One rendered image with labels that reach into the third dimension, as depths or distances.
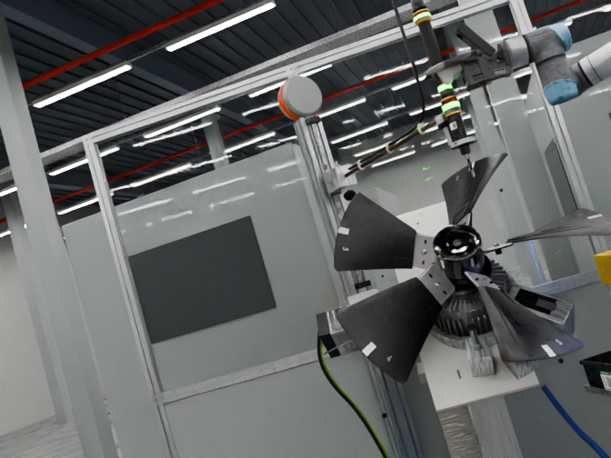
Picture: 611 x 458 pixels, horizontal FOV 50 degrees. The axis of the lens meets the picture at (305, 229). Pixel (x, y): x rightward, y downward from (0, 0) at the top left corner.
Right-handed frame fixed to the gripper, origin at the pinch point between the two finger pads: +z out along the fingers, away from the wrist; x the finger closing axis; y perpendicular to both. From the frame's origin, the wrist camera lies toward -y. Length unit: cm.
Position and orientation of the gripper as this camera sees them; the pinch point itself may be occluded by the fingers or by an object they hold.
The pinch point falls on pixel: (427, 73)
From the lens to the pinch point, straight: 175.4
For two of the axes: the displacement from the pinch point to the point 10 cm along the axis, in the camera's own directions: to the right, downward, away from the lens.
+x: 1.5, 0.5, 9.9
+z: -9.5, 2.9, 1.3
